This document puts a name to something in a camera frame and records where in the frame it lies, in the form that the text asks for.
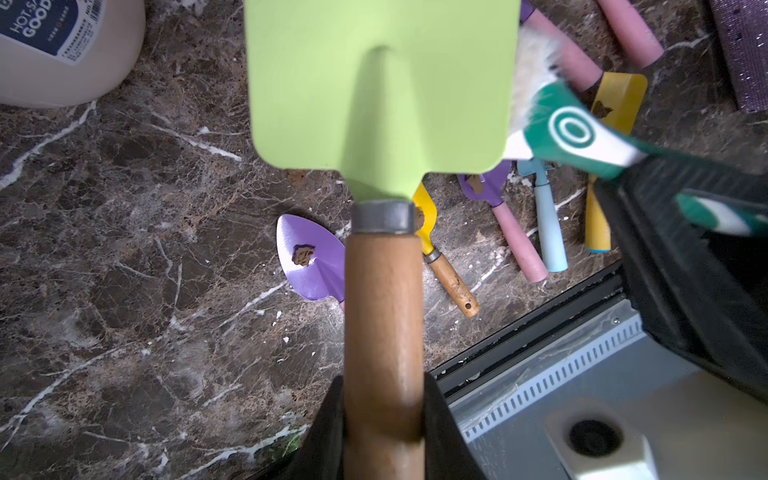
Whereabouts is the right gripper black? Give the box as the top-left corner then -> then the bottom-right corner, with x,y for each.
595,155 -> 767,402

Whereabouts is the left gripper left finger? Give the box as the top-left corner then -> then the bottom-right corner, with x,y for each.
287,376 -> 344,479

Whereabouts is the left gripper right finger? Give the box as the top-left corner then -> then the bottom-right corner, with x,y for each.
423,372 -> 485,480

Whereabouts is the green white scrub brush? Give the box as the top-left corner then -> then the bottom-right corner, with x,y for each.
502,26 -> 767,237

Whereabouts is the lime square trowel wooden handle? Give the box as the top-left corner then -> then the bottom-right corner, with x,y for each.
244,1 -> 520,479

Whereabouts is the light blue trowel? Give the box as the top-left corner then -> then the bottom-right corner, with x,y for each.
516,159 -> 568,273

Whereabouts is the purple pointed trowel front row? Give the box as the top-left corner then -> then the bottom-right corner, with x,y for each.
276,214 -> 345,310

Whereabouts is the purple square trowel front row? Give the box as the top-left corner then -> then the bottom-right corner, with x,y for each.
457,160 -> 548,283

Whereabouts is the cream plastic bucket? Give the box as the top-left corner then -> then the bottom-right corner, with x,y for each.
1,0 -> 146,108

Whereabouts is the black front rail base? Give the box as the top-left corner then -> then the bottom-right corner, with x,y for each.
430,261 -> 626,402

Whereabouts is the white perforated cable tray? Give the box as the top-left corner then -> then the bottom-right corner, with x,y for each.
451,301 -> 767,479

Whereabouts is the yellow square trowel wooden handle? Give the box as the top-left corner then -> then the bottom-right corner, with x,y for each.
412,184 -> 480,318

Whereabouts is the purple pointed trowel pink handle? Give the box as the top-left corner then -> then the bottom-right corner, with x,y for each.
519,0 -> 603,92

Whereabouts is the purple square trowel pink handle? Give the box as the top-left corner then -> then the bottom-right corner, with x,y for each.
597,0 -> 664,68

